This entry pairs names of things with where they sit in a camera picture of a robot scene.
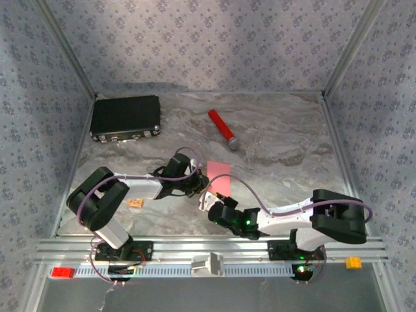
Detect black hard case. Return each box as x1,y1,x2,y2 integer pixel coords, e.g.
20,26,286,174
89,94,163,144

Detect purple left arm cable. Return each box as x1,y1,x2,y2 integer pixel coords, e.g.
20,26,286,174
77,146,204,285

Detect grey metal bracket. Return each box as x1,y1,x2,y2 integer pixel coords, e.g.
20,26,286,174
190,252,226,278

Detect red handle microphone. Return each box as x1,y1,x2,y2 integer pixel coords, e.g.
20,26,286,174
207,109,242,151

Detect white slotted strip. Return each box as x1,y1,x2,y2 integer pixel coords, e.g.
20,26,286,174
47,263,315,279

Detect aluminium corner post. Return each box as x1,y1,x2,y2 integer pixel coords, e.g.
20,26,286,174
323,0,387,98
32,0,98,98

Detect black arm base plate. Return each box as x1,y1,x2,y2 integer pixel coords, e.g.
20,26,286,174
94,240,154,262
267,239,328,261

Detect yellow toy brick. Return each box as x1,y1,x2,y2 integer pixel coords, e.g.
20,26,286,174
344,256,363,270

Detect aluminium mounting rail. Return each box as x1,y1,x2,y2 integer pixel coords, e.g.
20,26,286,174
36,237,390,265

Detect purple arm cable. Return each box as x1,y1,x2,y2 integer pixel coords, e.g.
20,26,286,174
77,146,204,285
200,174,373,285

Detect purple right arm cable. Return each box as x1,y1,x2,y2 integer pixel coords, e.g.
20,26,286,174
200,174,373,285

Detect small circuit board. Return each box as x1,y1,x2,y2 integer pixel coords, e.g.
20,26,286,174
107,265,137,282
291,263,315,282

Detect aluminium side rail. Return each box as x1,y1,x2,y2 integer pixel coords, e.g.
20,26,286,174
51,96,97,238
320,92,358,202

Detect red toy brick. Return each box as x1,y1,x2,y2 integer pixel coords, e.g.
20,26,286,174
51,266,75,279

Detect pink paper sheet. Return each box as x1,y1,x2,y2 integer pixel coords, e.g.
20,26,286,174
207,161,231,198

